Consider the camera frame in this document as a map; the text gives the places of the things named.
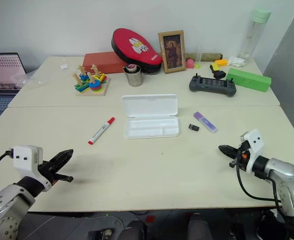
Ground yellow black tool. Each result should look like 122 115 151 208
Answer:
209 63 226 80

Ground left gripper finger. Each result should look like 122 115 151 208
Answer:
49 149 74 174
54 173 74 183

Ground white crumpled cloth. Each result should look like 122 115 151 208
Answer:
227 56 248 68

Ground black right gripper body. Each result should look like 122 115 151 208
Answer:
233 141 251 174

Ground white plastic case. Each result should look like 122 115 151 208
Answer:
121 93 181 139

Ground wooden framed picture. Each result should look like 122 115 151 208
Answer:
158 30 187 74

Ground red brick box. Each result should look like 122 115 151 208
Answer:
82 51 127 75

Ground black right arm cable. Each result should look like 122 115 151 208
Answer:
235 147 282 208

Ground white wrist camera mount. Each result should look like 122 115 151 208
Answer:
13 145 50 193
240 128 265 175

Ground metal cup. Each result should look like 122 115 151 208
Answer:
123 65 144 87

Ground red white marker pen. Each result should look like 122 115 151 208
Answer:
87 116 116 145

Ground open laptop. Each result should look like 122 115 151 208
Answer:
0 52 28 130

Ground red black punch pad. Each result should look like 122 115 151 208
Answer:
111 27 163 75

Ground clear plastic bag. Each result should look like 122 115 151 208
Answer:
13 73 46 91

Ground brown rolled tube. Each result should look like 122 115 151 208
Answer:
185 51 224 62

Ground green rectangular box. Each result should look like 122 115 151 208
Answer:
226 67 272 93

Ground dark rounded shape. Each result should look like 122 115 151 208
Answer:
188 213 210 240
118 219 148 240

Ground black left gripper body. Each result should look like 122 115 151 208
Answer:
38 161 60 187

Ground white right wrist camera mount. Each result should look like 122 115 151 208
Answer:
240 128 265 175

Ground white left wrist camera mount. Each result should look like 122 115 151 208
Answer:
13 145 50 193

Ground grey handheld controller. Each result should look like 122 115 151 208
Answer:
188 73 237 97

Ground clear bottle green lid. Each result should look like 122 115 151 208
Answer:
239 8 272 61

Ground wooden colourful stacking toy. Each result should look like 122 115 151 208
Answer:
74 64 111 97

